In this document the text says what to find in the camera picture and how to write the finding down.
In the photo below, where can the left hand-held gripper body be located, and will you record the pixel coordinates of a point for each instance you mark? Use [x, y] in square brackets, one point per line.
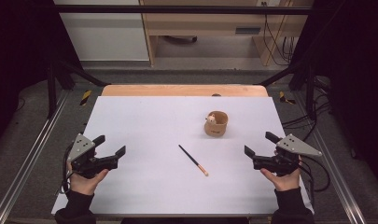
[84, 155]

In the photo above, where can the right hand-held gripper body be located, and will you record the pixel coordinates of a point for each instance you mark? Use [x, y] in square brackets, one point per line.
[283, 163]

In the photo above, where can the brown pen holder with figure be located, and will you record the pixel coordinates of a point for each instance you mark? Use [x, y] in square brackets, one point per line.
[216, 126]

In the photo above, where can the black pencil with orange end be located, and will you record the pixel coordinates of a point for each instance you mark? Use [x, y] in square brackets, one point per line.
[193, 160]

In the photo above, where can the person's right hand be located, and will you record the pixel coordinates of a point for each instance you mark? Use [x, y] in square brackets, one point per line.
[286, 183]

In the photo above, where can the person's left hand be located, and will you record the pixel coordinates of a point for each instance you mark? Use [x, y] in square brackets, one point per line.
[84, 185]

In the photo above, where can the yellow black hazard tape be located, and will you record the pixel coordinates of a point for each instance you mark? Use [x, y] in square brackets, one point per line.
[86, 97]
[284, 98]

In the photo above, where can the white table board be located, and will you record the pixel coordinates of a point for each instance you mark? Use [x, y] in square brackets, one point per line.
[165, 186]

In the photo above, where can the black metal stand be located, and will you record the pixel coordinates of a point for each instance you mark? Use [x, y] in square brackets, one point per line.
[53, 90]
[309, 90]

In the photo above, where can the white cabinet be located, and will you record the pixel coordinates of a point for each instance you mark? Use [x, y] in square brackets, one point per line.
[105, 34]

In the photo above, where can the black curtain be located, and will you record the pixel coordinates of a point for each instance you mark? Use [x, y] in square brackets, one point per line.
[354, 68]
[18, 56]

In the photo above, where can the light wooden desk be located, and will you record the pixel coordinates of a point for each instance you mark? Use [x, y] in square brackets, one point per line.
[208, 23]

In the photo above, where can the aluminium floor rail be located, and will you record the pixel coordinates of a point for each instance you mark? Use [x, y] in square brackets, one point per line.
[31, 155]
[333, 171]

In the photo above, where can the black metal frame bar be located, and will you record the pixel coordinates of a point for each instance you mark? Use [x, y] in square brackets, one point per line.
[177, 9]

